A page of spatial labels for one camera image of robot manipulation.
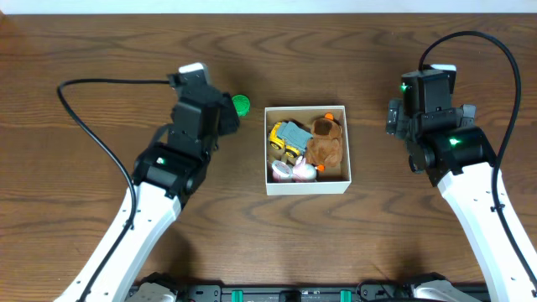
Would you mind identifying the green round lid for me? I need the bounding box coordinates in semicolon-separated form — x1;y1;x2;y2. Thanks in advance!
232;94;251;117

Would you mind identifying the grey yellow toy truck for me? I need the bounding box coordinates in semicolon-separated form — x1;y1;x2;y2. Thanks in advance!
268;122;313;158

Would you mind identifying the small white rattle drum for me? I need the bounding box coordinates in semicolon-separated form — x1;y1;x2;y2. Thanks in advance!
270;160;293;183

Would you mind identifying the brown plush toy with carrot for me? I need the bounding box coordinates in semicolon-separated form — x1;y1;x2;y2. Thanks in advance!
305;112;343;168

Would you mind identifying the pink white duck toy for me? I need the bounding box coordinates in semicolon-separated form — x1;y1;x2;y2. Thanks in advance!
292;156;326;183

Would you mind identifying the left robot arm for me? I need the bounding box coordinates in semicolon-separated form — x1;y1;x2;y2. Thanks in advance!
58;93;239;301

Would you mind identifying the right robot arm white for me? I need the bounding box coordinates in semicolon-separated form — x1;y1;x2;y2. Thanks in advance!
386;100;536;301

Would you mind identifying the white cardboard box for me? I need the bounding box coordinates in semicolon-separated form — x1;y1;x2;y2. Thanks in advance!
264;106;352;195

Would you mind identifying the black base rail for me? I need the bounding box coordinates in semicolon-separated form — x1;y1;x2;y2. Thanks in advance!
125;281;492;302

